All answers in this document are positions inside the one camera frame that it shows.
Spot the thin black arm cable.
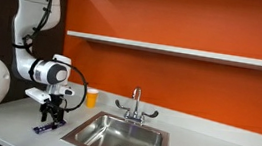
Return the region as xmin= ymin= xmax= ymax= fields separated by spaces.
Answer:
xmin=5 ymin=0 xmax=100 ymax=115

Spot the chrome faucet with handles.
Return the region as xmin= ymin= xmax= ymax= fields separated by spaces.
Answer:
xmin=112 ymin=83 xmax=162 ymax=128

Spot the blue protein bar packet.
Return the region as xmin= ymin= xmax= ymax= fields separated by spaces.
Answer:
xmin=32 ymin=116 xmax=68 ymax=138

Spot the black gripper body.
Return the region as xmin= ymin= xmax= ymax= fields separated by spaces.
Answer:
xmin=47 ymin=92 xmax=68 ymax=111

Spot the orange plastic cup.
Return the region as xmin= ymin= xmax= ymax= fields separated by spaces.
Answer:
xmin=84 ymin=87 xmax=100 ymax=110

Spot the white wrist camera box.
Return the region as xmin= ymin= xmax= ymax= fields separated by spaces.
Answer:
xmin=23 ymin=85 xmax=53 ymax=105

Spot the white wall shelf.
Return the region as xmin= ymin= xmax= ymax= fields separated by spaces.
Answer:
xmin=65 ymin=29 xmax=262 ymax=73

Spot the stainless steel sink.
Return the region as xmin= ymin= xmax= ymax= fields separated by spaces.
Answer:
xmin=60 ymin=105 xmax=174 ymax=146

